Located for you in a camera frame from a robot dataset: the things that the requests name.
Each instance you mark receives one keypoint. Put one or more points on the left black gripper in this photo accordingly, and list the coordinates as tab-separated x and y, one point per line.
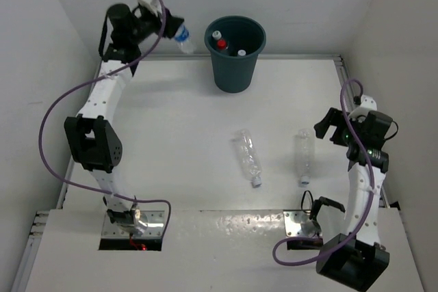
172	24

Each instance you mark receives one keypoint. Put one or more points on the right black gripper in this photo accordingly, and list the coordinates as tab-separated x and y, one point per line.
333	117

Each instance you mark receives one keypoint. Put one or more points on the tall water bottle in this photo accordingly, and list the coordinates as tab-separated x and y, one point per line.
183	39

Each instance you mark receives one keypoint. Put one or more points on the green label bottle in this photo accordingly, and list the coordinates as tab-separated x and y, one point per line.
216	35

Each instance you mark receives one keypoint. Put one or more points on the red cap bottle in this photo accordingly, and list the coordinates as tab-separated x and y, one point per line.
222	46

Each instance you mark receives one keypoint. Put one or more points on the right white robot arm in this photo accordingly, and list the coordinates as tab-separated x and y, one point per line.
352	253

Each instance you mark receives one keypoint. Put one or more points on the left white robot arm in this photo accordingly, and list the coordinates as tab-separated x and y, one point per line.
92	140

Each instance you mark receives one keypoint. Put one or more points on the dark teal plastic bin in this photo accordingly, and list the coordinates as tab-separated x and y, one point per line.
233	74

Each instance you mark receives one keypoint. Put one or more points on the crushed clear bottle lying centre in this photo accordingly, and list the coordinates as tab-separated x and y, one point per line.
247	157

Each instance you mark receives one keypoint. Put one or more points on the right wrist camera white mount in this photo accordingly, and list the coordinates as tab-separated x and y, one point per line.
363	105

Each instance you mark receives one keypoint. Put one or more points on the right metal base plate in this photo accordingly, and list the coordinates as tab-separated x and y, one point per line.
298	224

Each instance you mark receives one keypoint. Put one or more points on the metal base plate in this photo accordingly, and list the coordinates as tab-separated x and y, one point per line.
298	224
148	225

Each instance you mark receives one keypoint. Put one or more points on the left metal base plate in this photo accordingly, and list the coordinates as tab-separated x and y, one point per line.
148	225

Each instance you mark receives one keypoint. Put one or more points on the left aluminium rail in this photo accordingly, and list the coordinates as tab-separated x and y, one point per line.
26	185

